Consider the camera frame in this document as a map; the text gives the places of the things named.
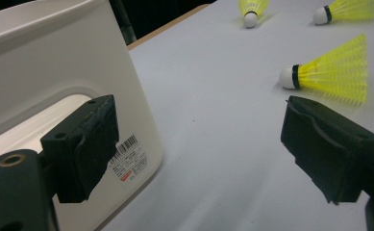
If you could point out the black stand pole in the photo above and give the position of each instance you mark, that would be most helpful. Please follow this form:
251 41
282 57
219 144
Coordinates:
123 19

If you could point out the white plastic storage bin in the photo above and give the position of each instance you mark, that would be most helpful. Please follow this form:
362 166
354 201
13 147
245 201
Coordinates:
62 48

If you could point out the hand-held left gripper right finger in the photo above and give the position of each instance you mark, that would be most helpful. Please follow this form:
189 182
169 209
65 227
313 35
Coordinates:
329 150

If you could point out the yellow shuttlecock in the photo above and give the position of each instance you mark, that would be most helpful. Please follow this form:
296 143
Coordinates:
335 73
250 18
351 9

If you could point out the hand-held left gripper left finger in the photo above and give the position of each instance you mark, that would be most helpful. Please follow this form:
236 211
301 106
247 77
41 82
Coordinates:
79 150

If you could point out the white table cover sheet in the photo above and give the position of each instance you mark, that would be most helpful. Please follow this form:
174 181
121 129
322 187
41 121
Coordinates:
223 112

